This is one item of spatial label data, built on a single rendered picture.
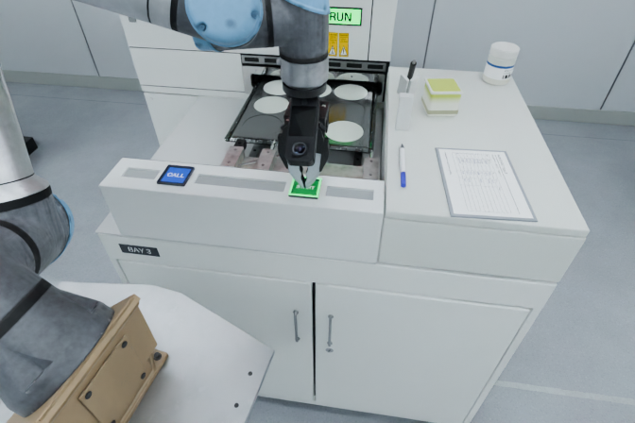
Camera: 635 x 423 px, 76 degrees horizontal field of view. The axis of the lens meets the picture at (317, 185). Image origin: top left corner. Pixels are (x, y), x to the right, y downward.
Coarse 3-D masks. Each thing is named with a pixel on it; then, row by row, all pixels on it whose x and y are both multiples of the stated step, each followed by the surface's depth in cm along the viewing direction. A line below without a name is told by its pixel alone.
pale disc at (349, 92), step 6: (348, 84) 124; (336, 90) 122; (342, 90) 122; (348, 90) 122; (354, 90) 122; (360, 90) 122; (366, 90) 122; (342, 96) 118; (348, 96) 118; (354, 96) 118; (360, 96) 118
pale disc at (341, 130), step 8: (328, 128) 105; (336, 128) 105; (344, 128) 105; (352, 128) 105; (360, 128) 105; (328, 136) 102; (336, 136) 102; (344, 136) 102; (352, 136) 102; (360, 136) 102
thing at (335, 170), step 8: (248, 160) 98; (256, 160) 98; (280, 160) 98; (280, 168) 96; (304, 168) 96; (328, 168) 96; (336, 168) 96; (344, 168) 96; (352, 168) 96; (360, 168) 96; (336, 176) 93; (344, 176) 93; (352, 176) 93; (360, 176) 93
